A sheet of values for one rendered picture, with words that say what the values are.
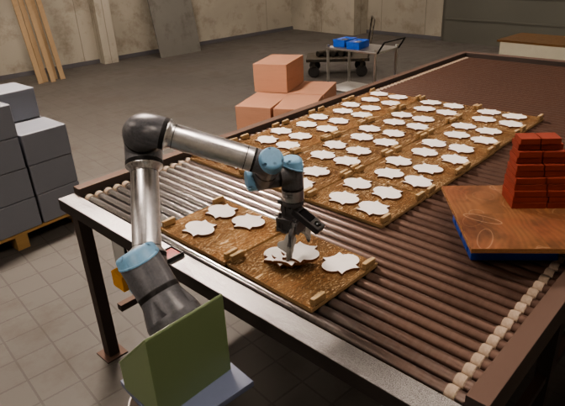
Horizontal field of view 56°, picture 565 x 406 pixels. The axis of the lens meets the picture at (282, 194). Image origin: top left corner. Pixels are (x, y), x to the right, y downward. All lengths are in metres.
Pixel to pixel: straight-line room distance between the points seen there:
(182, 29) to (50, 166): 7.89
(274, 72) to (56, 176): 2.76
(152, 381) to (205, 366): 0.17
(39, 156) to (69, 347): 1.59
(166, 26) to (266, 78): 5.83
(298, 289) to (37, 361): 1.85
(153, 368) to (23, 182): 3.03
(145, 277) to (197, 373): 0.30
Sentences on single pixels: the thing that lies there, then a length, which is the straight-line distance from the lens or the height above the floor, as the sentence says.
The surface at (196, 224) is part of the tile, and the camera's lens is 2.18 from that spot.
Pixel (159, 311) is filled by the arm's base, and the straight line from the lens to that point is 1.41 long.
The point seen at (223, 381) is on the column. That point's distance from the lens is 1.57.
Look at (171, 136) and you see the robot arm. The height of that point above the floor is 1.48.
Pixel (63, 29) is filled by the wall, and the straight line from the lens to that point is 11.34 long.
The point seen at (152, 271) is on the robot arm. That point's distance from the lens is 1.42.
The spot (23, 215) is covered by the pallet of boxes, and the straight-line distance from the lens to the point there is 4.33.
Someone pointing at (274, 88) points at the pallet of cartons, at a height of 0.52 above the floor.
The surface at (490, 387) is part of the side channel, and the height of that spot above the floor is 0.95.
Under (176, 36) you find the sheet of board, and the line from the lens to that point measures 11.74.
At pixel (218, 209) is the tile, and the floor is 0.95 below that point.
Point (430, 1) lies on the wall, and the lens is 12.35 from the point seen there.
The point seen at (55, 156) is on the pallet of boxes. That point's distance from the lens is 4.32.
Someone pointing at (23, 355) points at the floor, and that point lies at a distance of 3.33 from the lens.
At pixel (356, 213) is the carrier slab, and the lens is 2.22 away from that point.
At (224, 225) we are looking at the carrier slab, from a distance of 2.17.
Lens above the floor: 1.96
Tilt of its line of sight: 25 degrees down
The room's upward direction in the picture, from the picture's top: 3 degrees counter-clockwise
